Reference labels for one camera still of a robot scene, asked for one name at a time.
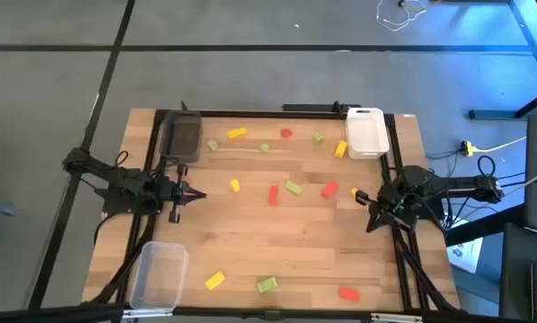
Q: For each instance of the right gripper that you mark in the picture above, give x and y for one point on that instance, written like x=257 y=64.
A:
x=392 y=206

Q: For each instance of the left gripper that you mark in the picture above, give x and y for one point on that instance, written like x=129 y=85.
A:
x=174 y=193

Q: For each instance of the long thin yellow block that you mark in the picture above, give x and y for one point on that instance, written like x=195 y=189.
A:
x=354 y=192

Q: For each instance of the red rectangular block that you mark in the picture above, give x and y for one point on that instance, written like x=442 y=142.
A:
x=349 y=294
x=330 y=189

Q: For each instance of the small yellow block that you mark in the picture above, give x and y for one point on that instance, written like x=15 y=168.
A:
x=235 y=185

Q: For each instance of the green cube block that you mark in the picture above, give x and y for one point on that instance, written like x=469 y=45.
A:
x=318 y=137
x=212 y=145

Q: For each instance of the clear plastic storage bin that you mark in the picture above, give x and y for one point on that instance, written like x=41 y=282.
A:
x=181 y=137

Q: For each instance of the yellow rectangular block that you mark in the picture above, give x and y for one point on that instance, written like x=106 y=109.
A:
x=215 y=281
x=237 y=133
x=340 y=149

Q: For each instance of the green rectangular block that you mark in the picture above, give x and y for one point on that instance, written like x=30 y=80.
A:
x=293 y=188

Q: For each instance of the red foam block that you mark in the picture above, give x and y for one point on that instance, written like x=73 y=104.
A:
x=273 y=195

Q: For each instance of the green half-round block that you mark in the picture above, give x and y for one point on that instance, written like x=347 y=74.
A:
x=264 y=147

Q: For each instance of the small red block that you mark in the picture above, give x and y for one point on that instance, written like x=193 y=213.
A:
x=286 y=133

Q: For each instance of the green arch block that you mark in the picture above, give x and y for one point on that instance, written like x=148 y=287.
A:
x=267 y=285

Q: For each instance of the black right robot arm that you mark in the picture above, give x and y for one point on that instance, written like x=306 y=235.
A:
x=452 y=184

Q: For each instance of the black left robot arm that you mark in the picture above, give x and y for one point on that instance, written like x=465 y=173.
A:
x=129 y=188

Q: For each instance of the white plastic bin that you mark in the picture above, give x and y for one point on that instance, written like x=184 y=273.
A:
x=367 y=134

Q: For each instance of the white paper sheet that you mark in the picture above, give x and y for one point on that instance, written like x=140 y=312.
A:
x=466 y=255

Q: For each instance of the black desk crossbar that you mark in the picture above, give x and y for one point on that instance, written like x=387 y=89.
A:
x=484 y=226

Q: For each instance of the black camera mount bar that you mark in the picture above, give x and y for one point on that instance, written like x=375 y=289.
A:
x=309 y=107

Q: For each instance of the black table frame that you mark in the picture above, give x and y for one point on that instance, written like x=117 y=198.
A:
x=228 y=311

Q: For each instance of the metal desk leg frame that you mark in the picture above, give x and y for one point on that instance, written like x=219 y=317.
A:
x=493 y=115

